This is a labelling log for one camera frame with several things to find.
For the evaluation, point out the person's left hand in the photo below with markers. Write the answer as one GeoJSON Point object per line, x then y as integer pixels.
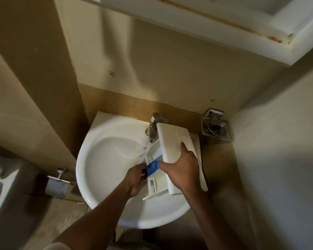
{"type": "Point", "coordinates": [132, 180]}

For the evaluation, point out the person's right hand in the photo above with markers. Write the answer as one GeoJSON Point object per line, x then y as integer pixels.
{"type": "Point", "coordinates": [184, 171]}

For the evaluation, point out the person's right thumb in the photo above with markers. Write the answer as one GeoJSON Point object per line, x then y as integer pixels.
{"type": "Point", "coordinates": [166, 166]}

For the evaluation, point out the person's left fingers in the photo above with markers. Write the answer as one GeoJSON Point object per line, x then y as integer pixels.
{"type": "Point", "coordinates": [141, 173]}

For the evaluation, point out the blue plastic drawer insert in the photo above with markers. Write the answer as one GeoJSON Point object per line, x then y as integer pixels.
{"type": "Point", "coordinates": [152, 168]}

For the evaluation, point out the white plastic detergent drawer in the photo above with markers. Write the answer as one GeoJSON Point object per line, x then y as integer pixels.
{"type": "Point", "coordinates": [172, 141]}

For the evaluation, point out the person's right forearm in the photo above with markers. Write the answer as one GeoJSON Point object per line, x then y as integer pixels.
{"type": "Point", "coordinates": [211, 221]}

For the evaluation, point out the person's left forearm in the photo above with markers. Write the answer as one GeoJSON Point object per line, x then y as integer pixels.
{"type": "Point", "coordinates": [96, 218]}

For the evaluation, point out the white ceramic sink basin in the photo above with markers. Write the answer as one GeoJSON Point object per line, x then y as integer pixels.
{"type": "Point", "coordinates": [107, 156]}

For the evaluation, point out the chrome sink faucet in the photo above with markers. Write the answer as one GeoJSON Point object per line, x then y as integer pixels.
{"type": "Point", "coordinates": [154, 127]}

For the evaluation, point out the square metal floor drain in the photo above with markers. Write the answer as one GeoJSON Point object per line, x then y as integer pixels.
{"type": "Point", "coordinates": [216, 130]}

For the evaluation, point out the chrome toilet paper holder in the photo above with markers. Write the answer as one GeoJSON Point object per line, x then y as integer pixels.
{"type": "Point", "coordinates": [56, 184]}

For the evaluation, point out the white toilet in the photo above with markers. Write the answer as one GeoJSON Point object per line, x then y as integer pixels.
{"type": "Point", "coordinates": [5, 190]}

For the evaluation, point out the white wall cabinet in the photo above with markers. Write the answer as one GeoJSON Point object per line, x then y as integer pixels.
{"type": "Point", "coordinates": [224, 20]}

